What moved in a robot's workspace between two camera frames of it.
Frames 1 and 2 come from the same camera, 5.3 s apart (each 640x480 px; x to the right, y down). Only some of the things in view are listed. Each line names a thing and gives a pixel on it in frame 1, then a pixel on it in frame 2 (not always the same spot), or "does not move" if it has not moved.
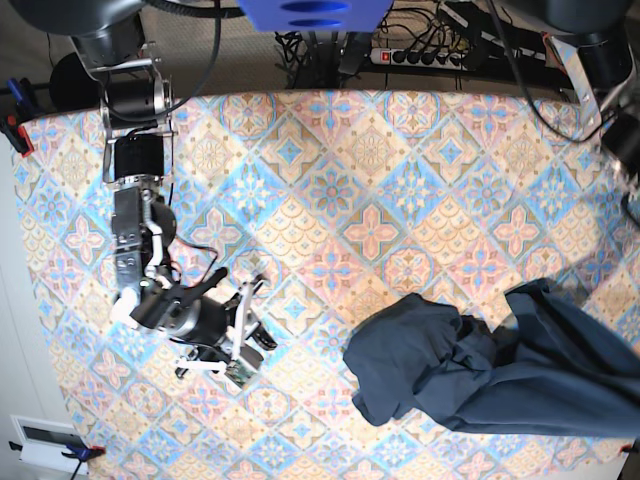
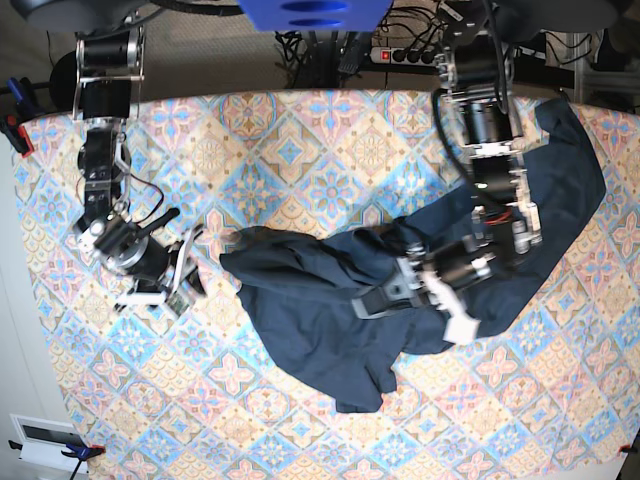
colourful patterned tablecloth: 339,202 does not move
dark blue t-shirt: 551,369 to 297,288
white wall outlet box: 42,442 does not move
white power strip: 419,57 does not move
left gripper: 221,335 to 162,272
